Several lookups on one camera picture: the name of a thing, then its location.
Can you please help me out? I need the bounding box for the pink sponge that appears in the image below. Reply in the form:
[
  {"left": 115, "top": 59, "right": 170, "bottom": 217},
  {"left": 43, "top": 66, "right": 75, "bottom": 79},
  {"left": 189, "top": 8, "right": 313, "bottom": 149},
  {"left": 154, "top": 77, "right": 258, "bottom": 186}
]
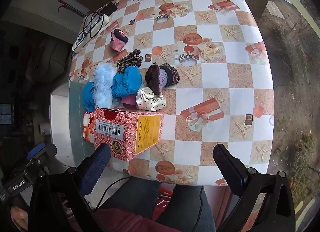
[{"left": 121, "top": 96, "right": 138, "bottom": 109}]

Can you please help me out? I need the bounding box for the leopard print scrunchie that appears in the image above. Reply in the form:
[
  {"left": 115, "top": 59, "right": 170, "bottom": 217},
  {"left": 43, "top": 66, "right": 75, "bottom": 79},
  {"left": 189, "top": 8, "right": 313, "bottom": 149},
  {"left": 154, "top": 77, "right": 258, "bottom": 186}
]
[{"left": 116, "top": 49, "right": 143, "bottom": 74}]

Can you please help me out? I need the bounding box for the person's red garment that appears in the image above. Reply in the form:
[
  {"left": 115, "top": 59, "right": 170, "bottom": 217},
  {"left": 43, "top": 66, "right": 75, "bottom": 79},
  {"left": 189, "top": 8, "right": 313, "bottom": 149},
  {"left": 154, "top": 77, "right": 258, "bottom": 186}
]
[{"left": 94, "top": 207, "right": 180, "bottom": 232}]

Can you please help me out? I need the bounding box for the red patterned box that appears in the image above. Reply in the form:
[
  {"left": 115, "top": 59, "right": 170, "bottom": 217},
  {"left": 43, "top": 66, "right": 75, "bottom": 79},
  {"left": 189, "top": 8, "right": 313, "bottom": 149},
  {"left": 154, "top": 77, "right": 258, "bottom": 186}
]
[{"left": 94, "top": 107, "right": 164, "bottom": 162}]

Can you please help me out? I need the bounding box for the light blue fluffy scrunchie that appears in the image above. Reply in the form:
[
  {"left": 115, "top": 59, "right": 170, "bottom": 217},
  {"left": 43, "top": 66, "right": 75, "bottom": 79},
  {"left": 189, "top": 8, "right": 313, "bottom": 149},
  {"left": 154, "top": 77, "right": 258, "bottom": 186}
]
[{"left": 92, "top": 62, "right": 117, "bottom": 107}]

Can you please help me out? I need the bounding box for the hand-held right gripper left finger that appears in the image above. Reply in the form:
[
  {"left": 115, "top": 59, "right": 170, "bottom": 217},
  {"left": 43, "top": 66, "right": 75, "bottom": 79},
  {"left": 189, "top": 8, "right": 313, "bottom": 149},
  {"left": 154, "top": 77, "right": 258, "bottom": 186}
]
[{"left": 30, "top": 143, "right": 112, "bottom": 232}]

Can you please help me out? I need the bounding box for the white cardboard box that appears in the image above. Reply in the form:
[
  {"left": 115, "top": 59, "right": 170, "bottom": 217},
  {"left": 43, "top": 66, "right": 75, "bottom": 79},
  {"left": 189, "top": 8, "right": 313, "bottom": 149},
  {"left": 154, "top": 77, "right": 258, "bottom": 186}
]
[{"left": 49, "top": 81, "right": 98, "bottom": 167}]

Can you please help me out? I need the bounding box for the white cabinet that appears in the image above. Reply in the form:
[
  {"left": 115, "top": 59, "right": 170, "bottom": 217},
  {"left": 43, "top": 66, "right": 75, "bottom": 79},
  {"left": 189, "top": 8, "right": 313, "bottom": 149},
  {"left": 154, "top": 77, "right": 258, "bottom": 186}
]
[{"left": 7, "top": 0, "right": 90, "bottom": 45}]

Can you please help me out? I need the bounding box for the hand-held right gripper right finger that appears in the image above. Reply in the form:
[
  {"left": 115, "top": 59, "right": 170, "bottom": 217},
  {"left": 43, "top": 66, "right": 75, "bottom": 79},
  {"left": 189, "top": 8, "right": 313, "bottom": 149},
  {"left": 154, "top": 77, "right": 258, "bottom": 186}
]
[{"left": 212, "top": 143, "right": 297, "bottom": 232}]

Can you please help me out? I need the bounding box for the person's right leg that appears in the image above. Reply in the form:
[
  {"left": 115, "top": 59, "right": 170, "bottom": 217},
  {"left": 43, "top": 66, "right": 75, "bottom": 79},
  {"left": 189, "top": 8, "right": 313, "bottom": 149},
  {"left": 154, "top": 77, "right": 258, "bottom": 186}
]
[{"left": 157, "top": 183, "right": 217, "bottom": 232}]

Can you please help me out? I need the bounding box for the white power strip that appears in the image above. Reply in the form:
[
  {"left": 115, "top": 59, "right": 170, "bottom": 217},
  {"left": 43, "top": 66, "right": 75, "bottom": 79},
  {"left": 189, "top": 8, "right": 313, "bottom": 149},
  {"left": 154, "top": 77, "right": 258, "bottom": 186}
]
[{"left": 72, "top": 14, "right": 111, "bottom": 54}]

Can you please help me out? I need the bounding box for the red plastic stool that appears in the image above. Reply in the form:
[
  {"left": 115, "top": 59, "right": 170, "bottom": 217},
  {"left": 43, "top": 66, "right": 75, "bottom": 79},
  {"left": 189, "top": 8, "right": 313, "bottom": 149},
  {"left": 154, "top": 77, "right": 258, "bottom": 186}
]
[{"left": 155, "top": 183, "right": 175, "bottom": 209}]

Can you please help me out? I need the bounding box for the white polka dot scrunchie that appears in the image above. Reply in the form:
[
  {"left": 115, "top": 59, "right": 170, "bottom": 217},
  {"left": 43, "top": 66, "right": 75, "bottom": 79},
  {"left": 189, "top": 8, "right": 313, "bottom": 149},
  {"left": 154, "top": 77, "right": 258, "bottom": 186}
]
[{"left": 135, "top": 87, "right": 167, "bottom": 111}]

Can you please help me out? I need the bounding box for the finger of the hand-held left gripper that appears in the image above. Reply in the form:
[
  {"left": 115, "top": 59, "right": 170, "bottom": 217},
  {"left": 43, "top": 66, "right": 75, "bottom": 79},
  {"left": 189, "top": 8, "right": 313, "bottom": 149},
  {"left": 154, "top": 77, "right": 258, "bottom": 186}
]
[{"left": 26, "top": 143, "right": 58, "bottom": 165}]

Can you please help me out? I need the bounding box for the teal blue scrunchie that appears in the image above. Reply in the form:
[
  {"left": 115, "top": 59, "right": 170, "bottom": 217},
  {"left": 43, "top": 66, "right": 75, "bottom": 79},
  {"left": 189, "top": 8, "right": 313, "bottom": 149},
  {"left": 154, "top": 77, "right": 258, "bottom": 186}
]
[{"left": 82, "top": 81, "right": 100, "bottom": 111}]

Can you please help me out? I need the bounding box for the person's left hand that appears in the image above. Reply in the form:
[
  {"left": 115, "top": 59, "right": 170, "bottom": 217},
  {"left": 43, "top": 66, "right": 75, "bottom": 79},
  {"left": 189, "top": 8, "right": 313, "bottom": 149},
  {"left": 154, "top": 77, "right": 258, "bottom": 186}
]
[{"left": 10, "top": 204, "right": 29, "bottom": 226}]

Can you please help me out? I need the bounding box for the brown and purple knitted scrunchie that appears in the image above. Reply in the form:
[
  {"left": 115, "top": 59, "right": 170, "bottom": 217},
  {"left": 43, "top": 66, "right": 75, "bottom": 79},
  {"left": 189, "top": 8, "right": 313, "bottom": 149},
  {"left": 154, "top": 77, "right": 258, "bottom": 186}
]
[{"left": 144, "top": 62, "right": 180, "bottom": 95}]

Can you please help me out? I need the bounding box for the checkered printed tablecloth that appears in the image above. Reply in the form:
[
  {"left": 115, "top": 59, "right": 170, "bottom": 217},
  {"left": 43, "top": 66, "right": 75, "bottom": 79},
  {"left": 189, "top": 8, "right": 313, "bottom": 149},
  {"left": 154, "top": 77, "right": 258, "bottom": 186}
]
[{"left": 69, "top": 0, "right": 275, "bottom": 187}]

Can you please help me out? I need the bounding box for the blue plastic shoe cover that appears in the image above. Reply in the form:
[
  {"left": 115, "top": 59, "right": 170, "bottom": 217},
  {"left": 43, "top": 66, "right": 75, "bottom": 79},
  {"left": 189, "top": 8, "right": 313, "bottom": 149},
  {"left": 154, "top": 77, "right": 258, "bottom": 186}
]
[{"left": 111, "top": 66, "right": 142, "bottom": 99}]

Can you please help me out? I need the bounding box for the black cable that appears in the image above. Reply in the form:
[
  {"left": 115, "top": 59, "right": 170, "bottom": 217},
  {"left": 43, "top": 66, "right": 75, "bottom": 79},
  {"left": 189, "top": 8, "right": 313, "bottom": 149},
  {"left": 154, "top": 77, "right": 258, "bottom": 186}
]
[
  {"left": 77, "top": 4, "right": 105, "bottom": 42},
  {"left": 96, "top": 176, "right": 130, "bottom": 210},
  {"left": 192, "top": 187, "right": 204, "bottom": 232}
]

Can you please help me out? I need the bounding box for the black power adapter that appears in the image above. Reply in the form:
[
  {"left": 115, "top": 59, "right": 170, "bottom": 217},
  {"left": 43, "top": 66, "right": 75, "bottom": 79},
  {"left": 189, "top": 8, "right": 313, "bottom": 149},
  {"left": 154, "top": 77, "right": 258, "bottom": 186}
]
[{"left": 101, "top": 2, "right": 118, "bottom": 15}]

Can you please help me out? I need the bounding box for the pink black-trimmed sock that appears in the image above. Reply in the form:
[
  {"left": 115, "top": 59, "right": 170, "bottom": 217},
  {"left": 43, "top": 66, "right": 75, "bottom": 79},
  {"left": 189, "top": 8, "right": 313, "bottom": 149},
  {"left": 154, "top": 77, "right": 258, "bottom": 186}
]
[{"left": 110, "top": 29, "right": 129, "bottom": 52}]

